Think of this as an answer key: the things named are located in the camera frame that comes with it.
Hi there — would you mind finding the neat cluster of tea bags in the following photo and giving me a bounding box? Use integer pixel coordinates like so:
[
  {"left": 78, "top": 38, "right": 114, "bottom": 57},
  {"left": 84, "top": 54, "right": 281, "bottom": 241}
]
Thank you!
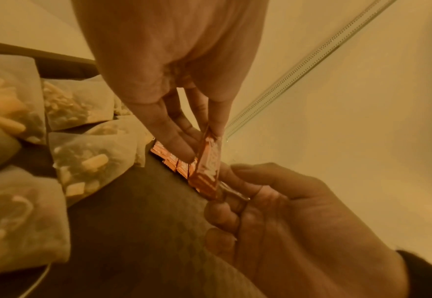
[{"left": 0, "top": 54, "right": 154, "bottom": 298}]

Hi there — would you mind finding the person's left hand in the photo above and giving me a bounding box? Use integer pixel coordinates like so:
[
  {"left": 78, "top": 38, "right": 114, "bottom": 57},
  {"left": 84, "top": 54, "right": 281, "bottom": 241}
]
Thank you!
[{"left": 70, "top": 0, "right": 270, "bottom": 163}]

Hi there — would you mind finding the red Nescafe sachets group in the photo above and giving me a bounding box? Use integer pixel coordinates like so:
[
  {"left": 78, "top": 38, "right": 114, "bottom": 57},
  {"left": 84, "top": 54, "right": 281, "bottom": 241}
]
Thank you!
[{"left": 150, "top": 140, "right": 199, "bottom": 183}]

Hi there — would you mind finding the dark brown tray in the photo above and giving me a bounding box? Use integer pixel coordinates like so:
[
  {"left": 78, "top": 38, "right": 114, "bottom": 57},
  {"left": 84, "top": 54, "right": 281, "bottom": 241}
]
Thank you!
[{"left": 0, "top": 39, "right": 268, "bottom": 298}]

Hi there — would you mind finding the single red coffee stick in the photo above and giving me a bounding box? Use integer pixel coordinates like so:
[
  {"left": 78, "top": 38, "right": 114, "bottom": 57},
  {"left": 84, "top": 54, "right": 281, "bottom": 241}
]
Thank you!
[{"left": 187, "top": 125, "right": 252, "bottom": 203}]

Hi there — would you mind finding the black right wristband with markers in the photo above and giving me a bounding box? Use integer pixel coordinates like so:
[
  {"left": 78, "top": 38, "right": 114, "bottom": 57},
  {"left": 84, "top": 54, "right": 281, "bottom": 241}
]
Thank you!
[{"left": 396, "top": 250, "right": 432, "bottom": 298}]

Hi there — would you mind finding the person's right hand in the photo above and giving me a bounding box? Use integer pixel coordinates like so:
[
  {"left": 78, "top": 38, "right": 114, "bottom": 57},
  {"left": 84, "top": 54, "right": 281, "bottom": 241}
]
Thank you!
[{"left": 203, "top": 163, "right": 410, "bottom": 298}]

